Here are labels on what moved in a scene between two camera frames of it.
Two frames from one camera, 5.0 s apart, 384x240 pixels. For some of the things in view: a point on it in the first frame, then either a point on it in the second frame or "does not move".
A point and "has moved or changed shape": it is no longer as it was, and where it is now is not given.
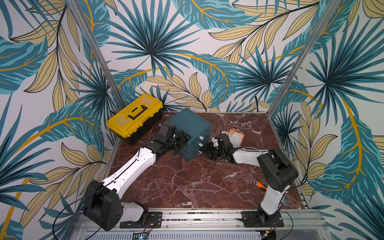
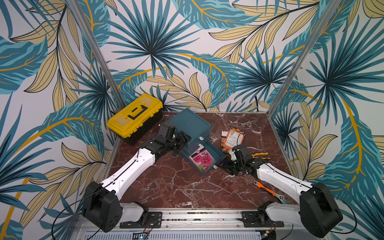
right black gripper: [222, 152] -> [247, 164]
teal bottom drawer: [194, 153] has moved or changed shape
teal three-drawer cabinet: [198, 128] has moved or changed shape
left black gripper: [184, 138] does not move
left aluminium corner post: [115, 96] does not move
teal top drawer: [202, 136] does not move
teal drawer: [197, 143] does not move
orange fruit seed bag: [236, 137] does not move
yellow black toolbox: [136, 120] does not move
